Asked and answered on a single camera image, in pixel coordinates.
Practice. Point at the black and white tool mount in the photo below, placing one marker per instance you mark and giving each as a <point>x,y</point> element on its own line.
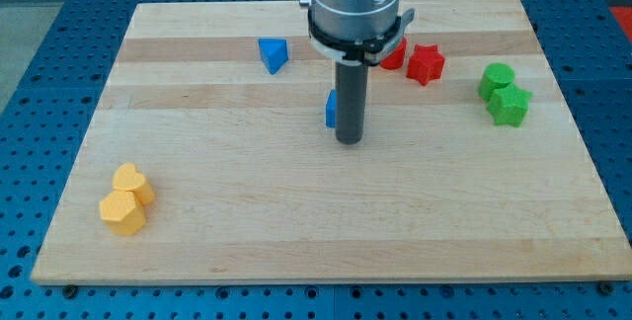
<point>369,52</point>

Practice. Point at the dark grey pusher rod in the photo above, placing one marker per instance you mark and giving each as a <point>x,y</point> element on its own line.
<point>351,88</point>

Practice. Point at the blue cube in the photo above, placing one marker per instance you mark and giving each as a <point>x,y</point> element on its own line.
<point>330,109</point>

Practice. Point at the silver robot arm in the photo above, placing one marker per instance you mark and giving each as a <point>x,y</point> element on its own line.
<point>356,35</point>

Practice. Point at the red cylinder block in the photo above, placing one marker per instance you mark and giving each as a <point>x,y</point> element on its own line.
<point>395,59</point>

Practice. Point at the red star block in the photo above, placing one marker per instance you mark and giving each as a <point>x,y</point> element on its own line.
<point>425,64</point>

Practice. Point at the blue triangular prism block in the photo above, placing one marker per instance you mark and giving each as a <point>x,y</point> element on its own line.
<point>273,53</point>

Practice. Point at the green cylinder block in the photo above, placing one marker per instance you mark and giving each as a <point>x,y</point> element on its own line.
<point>495,76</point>

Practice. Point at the green star block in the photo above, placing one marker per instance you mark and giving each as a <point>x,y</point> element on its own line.
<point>509,105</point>

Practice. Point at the light wooden board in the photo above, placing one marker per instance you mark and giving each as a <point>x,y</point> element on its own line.
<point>252,187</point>

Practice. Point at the yellow heart block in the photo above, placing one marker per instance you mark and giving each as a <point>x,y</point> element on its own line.
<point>128,178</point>

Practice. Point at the yellow hexagon block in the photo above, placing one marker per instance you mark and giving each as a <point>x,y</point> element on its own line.
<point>122,212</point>

